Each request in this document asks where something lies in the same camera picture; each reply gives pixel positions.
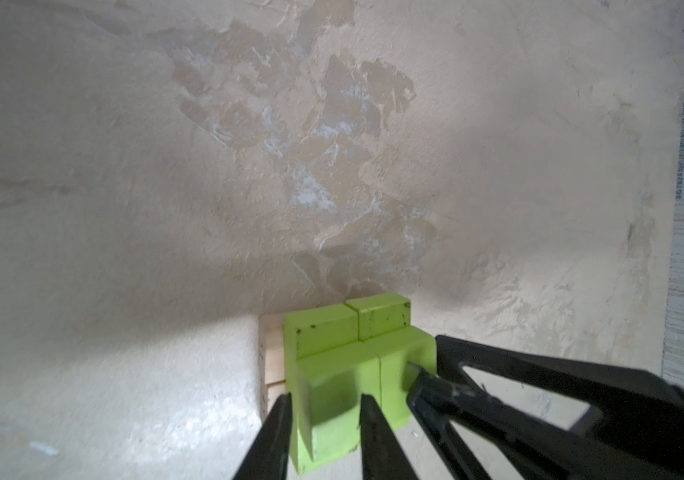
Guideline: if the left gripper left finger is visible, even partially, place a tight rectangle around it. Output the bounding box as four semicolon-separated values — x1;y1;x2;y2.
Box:
233;393;294;480

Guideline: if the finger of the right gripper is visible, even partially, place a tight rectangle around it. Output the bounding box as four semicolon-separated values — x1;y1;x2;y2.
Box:
407;367;654;479

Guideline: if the long green block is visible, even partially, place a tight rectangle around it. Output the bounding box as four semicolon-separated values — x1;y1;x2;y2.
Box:
364;326;437;430
287;342;381;475

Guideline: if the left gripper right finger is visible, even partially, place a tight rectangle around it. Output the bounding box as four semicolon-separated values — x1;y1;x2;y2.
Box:
359;394;418;480

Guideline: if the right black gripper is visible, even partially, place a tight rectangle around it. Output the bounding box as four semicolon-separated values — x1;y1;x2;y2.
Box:
436;335;684;475

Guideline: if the small green cube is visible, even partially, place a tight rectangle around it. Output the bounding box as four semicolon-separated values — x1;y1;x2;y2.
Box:
284;304;359;359
345;293;411;341

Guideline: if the natural wood block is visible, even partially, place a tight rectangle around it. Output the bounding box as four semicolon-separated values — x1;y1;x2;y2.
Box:
260;381;287;422
258;313;286;386

